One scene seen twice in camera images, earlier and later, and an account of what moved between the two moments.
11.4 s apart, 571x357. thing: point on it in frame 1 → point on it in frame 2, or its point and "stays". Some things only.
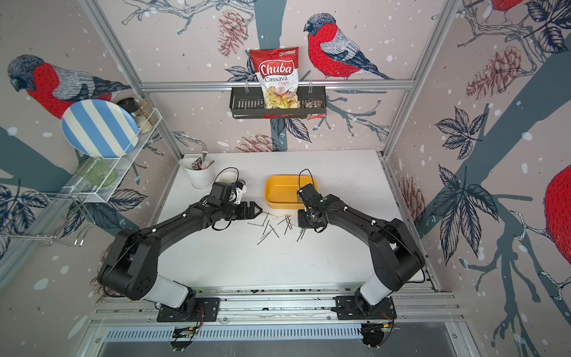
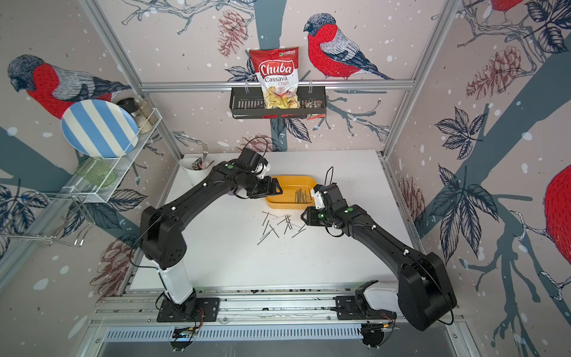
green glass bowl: x=95 y=170 stays
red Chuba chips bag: x=277 y=71 stays
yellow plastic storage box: x=281 y=191 stays
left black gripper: x=244 y=213 → x=267 y=190
